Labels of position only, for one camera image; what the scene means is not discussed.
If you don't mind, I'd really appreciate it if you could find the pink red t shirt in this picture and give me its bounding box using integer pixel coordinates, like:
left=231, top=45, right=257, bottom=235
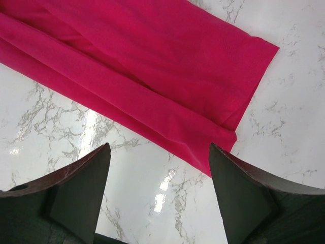
left=1, top=1, right=278, bottom=175

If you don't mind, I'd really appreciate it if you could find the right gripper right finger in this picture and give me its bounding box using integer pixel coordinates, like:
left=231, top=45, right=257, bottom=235
left=209, top=143, right=324, bottom=243

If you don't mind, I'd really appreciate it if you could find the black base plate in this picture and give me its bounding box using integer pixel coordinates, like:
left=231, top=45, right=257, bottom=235
left=93, top=233, right=122, bottom=244

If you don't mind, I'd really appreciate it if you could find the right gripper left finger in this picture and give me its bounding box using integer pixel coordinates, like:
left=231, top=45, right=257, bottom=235
left=1, top=143, right=111, bottom=243

